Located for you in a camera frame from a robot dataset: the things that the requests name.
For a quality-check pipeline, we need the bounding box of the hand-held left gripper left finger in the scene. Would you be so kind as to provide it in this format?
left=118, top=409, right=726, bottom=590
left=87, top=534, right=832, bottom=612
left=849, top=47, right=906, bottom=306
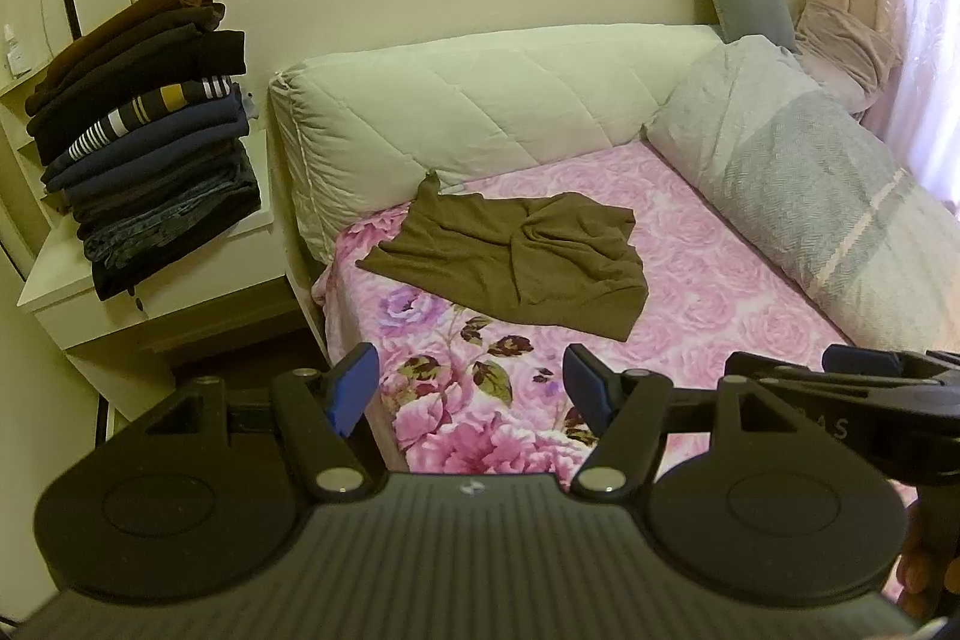
left=131, top=342, right=387, bottom=503

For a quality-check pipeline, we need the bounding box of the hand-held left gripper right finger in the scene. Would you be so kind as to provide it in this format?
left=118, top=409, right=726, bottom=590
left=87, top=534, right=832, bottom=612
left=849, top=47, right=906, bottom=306
left=562, top=342, right=815, bottom=503

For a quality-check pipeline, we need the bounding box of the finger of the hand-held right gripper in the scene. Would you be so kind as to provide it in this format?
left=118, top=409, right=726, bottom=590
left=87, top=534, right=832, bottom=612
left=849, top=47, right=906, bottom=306
left=724, top=351, right=960, bottom=396
left=823, top=345, right=960, bottom=378

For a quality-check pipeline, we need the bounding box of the olive green shirt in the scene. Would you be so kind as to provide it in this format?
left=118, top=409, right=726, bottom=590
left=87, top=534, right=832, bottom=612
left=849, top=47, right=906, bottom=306
left=355, top=171, right=650, bottom=342

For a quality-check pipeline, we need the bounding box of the stack of folded clothes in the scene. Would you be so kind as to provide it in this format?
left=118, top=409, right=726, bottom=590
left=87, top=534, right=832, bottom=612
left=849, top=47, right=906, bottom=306
left=24, top=0, right=263, bottom=302

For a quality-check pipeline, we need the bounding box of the person's right hand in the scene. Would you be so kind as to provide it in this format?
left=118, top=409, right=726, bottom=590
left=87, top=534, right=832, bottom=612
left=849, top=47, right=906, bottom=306
left=898, top=520, right=938, bottom=617

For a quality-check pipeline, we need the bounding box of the pink floral blanket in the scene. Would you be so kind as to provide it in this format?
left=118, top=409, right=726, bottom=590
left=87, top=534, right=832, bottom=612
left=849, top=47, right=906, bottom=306
left=311, top=141, right=920, bottom=506

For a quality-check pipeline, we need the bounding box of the grey and white duvet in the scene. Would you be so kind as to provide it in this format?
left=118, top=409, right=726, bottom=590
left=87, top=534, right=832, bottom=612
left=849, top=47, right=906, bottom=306
left=646, top=36, right=960, bottom=356

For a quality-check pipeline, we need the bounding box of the white dresser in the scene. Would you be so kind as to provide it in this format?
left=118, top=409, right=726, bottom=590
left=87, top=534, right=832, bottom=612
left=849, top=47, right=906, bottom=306
left=0, top=77, right=316, bottom=423

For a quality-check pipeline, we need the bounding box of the cream padded headboard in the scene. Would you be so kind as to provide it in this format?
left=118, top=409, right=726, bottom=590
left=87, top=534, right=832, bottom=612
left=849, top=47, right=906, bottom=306
left=268, top=23, right=725, bottom=266

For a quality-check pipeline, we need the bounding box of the pinkish grey pillow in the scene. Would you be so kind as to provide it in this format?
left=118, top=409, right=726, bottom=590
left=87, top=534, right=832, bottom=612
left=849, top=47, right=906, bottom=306
left=793, top=0, right=905, bottom=112

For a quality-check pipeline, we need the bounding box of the sheer white curtain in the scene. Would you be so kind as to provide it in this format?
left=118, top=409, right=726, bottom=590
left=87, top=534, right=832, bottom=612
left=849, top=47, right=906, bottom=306
left=862, top=0, right=960, bottom=214

